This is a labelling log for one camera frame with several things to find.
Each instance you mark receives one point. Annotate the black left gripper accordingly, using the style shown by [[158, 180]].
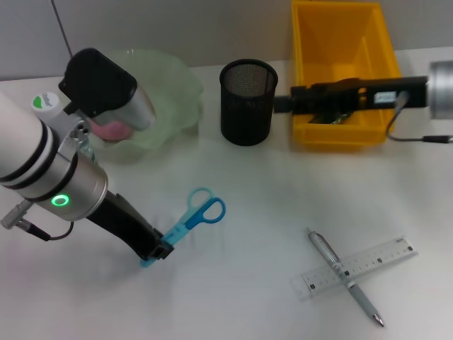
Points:
[[124, 223]]

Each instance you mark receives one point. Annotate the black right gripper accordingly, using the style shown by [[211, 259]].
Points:
[[407, 92]]

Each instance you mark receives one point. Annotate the green plastic wrapper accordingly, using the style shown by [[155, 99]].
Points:
[[336, 119]]

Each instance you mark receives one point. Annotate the blue scissors with sheath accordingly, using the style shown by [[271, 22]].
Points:
[[205, 212]]

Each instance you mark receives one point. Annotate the pink peach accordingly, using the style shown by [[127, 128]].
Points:
[[113, 131]]

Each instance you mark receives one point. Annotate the green label water bottle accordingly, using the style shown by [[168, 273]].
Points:
[[44, 104]]

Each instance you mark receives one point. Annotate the black mesh pen holder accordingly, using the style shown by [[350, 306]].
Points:
[[247, 113]]

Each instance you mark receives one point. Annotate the pale green glass fruit plate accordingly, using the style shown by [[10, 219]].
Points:
[[177, 88]]

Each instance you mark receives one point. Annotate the clear plastic ruler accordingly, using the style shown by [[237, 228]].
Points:
[[378, 262]]

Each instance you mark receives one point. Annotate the grey retractable pen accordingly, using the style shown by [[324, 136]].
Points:
[[361, 297]]

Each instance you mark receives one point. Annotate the yellow plastic bin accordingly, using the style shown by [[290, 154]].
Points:
[[325, 46]]

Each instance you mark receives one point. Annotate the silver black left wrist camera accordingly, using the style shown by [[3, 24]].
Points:
[[102, 85]]

